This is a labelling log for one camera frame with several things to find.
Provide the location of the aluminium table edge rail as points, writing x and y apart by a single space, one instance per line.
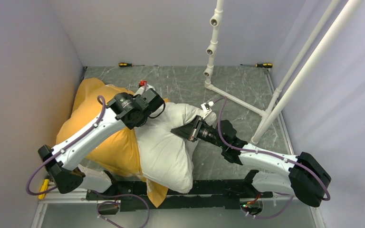
283 126

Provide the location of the yellow black screwdriver left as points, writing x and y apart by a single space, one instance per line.
123 64

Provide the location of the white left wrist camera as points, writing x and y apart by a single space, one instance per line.
143 87

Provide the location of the yellow screwdriver near base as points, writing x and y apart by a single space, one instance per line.
44 187

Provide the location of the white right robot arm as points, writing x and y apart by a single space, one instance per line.
298 175

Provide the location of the yellow pillowcase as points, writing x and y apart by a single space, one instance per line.
120 152

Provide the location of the white pvc pipe frame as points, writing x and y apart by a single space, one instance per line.
336 14

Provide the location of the yellow black screwdriver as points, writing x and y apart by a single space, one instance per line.
123 64
262 65

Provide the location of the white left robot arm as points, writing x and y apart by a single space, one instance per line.
62 161

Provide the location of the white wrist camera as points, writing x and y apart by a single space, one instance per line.
206 107
143 87

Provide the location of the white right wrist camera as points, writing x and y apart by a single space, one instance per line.
206 107

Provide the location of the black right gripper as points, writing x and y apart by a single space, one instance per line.
188 130

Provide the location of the yellow black screwdriver right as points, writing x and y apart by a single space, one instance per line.
262 65

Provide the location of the white pillow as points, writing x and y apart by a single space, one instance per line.
166 158

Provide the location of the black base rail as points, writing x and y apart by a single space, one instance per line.
226 194

